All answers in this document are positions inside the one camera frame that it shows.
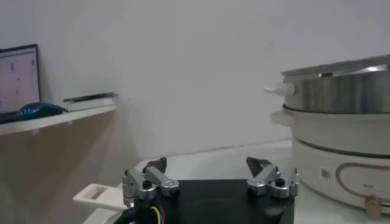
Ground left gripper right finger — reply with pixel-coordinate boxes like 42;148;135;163
246;156;301;200

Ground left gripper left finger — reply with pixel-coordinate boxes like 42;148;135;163
122;156;181;208

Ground blue computer mouse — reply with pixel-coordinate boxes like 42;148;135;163
16;102;66;120

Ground perforated steel steamer basket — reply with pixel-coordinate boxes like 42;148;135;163
263;54;390;114

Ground white electric cooker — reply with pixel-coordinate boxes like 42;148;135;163
270;105;390;220

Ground black flat device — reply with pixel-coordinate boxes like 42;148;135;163
63;92;119;103

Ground white side table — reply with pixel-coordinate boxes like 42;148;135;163
0;104;118;137

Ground coloured gripper wires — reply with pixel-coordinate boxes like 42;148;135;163
149;205;166;224

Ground glass lid with white handle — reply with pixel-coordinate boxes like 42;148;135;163
73;183;135;224

